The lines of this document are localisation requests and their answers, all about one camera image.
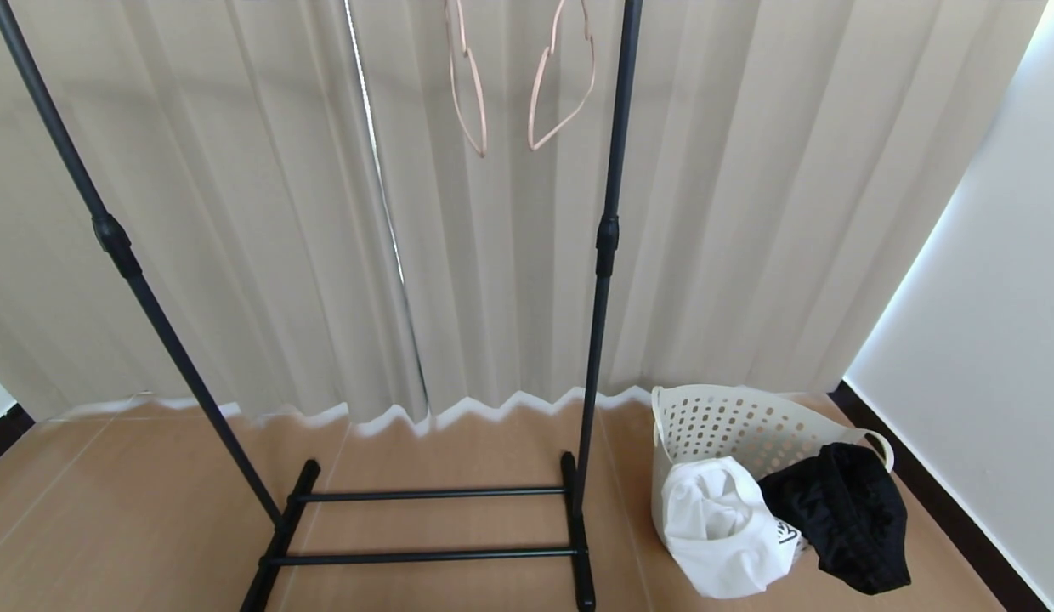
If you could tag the white printed garment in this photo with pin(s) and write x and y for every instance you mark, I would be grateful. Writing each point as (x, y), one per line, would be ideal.
(722, 544)

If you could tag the white laundry basket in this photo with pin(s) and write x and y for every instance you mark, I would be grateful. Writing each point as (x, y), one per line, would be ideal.
(722, 425)

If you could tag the black shorts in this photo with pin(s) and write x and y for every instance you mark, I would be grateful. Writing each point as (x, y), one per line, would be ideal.
(850, 518)

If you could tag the black clothes rack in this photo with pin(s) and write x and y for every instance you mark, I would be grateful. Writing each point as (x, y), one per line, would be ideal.
(608, 246)

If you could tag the pink clothes hanger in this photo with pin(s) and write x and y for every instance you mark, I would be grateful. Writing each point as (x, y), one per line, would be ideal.
(477, 93)
(540, 72)

